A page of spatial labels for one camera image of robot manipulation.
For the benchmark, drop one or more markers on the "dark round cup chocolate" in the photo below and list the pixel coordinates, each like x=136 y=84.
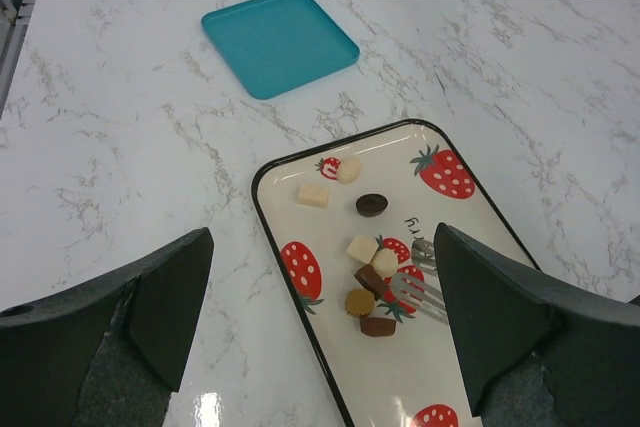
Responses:
x=371 y=204

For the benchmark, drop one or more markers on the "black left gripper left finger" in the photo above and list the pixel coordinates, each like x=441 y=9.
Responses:
x=109 y=351

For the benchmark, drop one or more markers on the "white heart chocolate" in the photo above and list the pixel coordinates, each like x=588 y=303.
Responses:
x=349 y=170
x=385 y=262

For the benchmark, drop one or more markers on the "white cube chocolate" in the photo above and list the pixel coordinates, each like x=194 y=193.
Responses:
x=362 y=249
x=313 y=196

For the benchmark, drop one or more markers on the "brown square chocolate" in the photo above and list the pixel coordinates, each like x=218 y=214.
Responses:
x=371 y=281

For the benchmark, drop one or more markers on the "caramel cup chocolate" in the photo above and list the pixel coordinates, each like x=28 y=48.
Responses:
x=359 y=302

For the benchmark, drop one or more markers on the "teal box lid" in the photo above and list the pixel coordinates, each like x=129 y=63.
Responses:
x=275 y=46

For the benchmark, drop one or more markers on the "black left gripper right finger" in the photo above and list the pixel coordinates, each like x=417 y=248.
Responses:
x=534 y=350

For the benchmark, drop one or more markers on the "aluminium frame post left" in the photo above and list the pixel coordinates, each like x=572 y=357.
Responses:
x=11 y=38

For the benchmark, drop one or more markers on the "brown cup chocolate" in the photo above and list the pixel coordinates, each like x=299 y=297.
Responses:
x=377 y=326

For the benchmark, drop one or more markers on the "strawberry print serving tray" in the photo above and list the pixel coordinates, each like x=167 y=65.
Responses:
x=411 y=378

